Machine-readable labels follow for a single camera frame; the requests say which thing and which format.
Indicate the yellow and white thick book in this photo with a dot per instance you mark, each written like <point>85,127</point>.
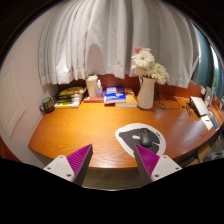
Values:
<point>66,104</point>

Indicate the orange-covered book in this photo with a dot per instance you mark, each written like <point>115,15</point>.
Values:
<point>131,99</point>

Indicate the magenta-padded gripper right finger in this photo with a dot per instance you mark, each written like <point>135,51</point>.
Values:
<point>150,160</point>

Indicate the white flower bouquet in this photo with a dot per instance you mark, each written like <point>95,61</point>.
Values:
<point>146,65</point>

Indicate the white paper sheet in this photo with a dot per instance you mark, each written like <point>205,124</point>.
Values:
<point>207,122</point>

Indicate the red book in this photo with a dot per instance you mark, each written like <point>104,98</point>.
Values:
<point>93,99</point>

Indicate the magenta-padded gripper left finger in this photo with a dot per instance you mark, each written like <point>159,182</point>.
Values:
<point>80,160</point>

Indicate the cream lidded container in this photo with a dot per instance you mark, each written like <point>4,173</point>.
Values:
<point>91,86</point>

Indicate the white and grey mouse pad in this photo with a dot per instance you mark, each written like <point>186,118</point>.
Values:
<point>128,138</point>

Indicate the black book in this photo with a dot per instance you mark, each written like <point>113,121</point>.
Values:
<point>68,97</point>
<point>67,100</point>

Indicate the dark mug with green inside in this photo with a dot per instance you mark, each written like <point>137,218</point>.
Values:
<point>48,105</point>

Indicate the yellow-covered book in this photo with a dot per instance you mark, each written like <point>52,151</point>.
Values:
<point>71,90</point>

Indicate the black computer mouse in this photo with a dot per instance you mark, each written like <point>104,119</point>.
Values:
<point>145,137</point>

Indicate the white laptop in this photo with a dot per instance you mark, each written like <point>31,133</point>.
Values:
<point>199,106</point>

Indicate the white pleated curtain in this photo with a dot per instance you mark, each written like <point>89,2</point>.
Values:
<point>110,36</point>

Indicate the white ceramic vase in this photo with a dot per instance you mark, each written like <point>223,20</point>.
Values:
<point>146,95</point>

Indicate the clear spray bottle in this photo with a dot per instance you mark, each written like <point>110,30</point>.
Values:
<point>99,90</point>

